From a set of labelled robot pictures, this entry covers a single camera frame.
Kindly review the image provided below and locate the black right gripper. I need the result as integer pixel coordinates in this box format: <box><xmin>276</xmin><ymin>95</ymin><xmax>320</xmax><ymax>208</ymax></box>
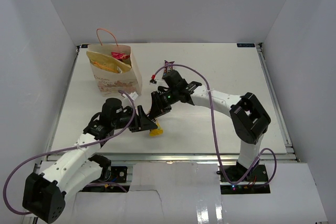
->
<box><xmin>149</xmin><ymin>88</ymin><xmax>180</xmax><ymax>120</ymax></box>

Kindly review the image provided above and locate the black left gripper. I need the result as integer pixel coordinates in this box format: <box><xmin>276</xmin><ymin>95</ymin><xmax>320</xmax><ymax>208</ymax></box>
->
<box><xmin>112</xmin><ymin>105</ymin><xmax>158</xmax><ymax>132</ymax></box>

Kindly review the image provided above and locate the yellow M&M's packet face-up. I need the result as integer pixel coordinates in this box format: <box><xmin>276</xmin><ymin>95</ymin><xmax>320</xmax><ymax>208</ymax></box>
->
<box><xmin>149</xmin><ymin>119</ymin><xmax>164</xmax><ymax>137</ymax></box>

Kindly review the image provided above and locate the brown M&M's packet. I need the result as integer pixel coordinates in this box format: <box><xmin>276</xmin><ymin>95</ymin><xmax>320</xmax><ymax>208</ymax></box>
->
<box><xmin>163</xmin><ymin>60</ymin><xmax>175</xmax><ymax>76</ymax></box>

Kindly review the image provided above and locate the small pink candy packet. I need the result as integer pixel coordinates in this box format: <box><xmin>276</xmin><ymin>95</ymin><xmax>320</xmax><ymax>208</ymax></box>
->
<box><xmin>111</xmin><ymin>52</ymin><xmax>130</xmax><ymax>61</ymax></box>

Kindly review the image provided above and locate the tan popcorn chips bag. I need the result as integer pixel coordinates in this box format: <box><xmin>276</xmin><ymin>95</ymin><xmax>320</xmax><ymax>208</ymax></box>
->
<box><xmin>87</xmin><ymin>51</ymin><xmax>132</xmax><ymax>73</ymax></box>

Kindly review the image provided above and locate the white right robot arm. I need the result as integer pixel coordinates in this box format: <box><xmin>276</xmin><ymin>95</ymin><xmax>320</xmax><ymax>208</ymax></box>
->
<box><xmin>148</xmin><ymin>70</ymin><xmax>271</xmax><ymax>182</ymax></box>

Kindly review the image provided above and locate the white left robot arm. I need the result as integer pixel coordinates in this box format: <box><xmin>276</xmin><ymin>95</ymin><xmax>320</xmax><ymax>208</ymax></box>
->
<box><xmin>23</xmin><ymin>98</ymin><xmax>157</xmax><ymax>223</ymax></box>

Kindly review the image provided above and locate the cream bear paper bag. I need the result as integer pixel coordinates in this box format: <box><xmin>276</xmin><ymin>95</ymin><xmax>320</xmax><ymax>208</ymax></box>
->
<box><xmin>86</xmin><ymin>40</ymin><xmax>142</xmax><ymax>97</ymax></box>

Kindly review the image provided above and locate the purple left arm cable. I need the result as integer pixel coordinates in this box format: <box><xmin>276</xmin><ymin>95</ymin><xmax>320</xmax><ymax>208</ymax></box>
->
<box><xmin>3</xmin><ymin>90</ymin><xmax>130</xmax><ymax>215</ymax></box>

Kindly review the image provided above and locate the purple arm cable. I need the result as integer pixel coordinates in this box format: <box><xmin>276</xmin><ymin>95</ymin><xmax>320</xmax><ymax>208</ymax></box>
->
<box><xmin>3</xmin><ymin>90</ymin><xmax>130</xmax><ymax>215</ymax></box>
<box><xmin>152</xmin><ymin>63</ymin><xmax>278</xmax><ymax>185</ymax></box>

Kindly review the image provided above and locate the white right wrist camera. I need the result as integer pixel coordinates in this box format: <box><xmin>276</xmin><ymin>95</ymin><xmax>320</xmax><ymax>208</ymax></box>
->
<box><xmin>150</xmin><ymin>74</ymin><xmax>165</xmax><ymax>86</ymax></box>

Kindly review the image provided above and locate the aluminium table frame rail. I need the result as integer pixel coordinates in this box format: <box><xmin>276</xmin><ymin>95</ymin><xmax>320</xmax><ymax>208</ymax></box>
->
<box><xmin>44</xmin><ymin>153</ymin><xmax>300</xmax><ymax>163</ymax></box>

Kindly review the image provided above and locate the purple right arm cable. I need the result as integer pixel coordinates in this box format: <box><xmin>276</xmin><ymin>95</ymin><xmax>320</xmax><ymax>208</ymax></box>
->
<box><xmin>152</xmin><ymin>63</ymin><xmax>278</xmax><ymax>185</ymax></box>

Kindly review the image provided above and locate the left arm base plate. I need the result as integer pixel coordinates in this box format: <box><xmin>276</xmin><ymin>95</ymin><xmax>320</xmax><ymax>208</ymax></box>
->
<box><xmin>99</xmin><ymin>166</ymin><xmax>128</xmax><ymax>187</ymax></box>

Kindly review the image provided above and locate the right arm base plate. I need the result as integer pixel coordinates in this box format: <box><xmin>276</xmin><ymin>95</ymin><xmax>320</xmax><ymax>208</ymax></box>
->
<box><xmin>224</xmin><ymin>163</ymin><xmax>270</xmax><ymax>183</ymax></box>

